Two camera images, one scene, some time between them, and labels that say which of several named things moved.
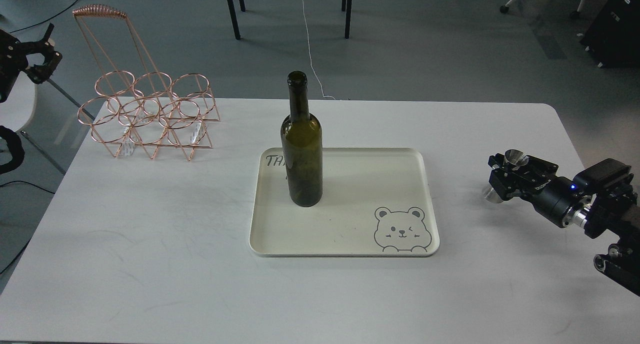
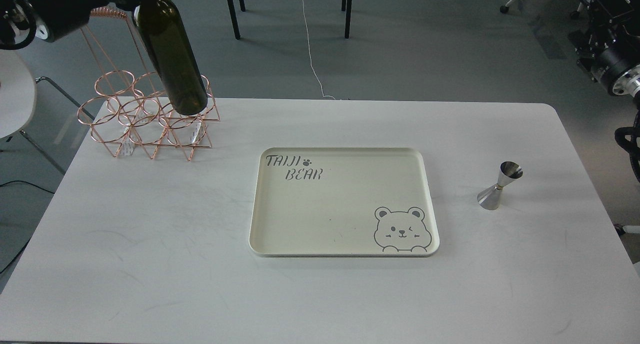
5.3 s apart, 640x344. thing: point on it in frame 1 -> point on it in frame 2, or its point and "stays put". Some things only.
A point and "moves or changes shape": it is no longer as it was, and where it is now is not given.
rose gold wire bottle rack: [135, 105] stays put
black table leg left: [232, 10] stays put
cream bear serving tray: [375, 202] stays put
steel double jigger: [513, 156] moves or changes shape
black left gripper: [39, 59] -> [60, 8]
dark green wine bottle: [302, 137] -> [162, 25]
